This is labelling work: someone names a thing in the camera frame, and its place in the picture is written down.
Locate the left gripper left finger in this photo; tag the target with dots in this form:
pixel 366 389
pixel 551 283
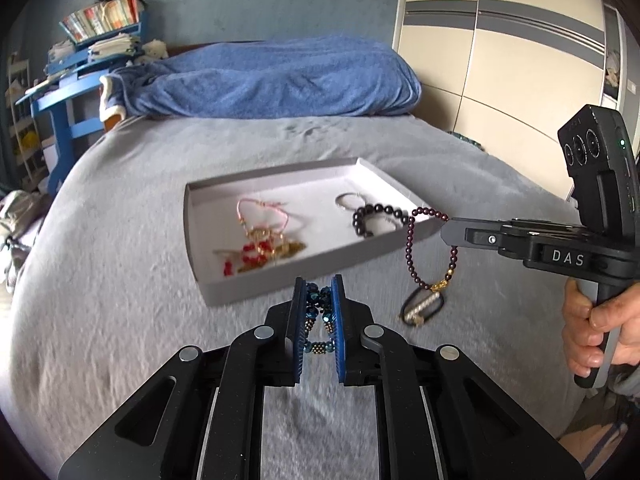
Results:
pixel 199 416

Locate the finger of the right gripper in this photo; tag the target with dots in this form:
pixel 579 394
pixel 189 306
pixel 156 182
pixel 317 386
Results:
pixel 480 234

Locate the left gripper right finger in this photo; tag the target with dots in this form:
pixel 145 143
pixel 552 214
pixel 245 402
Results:
pixel 438 415

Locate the red bead gold tassel jewelry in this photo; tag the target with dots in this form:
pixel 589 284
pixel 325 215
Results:
pixel 251 256

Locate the person's right hand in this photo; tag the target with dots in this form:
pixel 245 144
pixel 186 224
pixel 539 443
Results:
pixel 585 326

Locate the person's leg in plaid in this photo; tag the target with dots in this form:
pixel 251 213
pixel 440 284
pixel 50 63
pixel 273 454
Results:
pixel 594 446

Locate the cream wardrobe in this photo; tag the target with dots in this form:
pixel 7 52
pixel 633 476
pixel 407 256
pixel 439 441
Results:
pixel 506 74

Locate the grey cardboard tray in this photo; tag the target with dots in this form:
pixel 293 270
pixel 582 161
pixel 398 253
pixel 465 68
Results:
pixel 291 206

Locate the blue blanket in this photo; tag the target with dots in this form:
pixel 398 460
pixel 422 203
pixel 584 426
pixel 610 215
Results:
pixel 322 76

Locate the clothes pile on floor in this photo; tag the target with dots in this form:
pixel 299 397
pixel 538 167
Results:
pixel 21 216

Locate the white shelf rack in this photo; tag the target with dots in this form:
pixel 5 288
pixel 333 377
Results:
pixel 23 130

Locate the blue desk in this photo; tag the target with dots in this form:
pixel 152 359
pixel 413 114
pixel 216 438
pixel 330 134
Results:
pixel 76 75

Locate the row of books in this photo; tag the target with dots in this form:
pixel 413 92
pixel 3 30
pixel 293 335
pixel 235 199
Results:
pixel 102 18

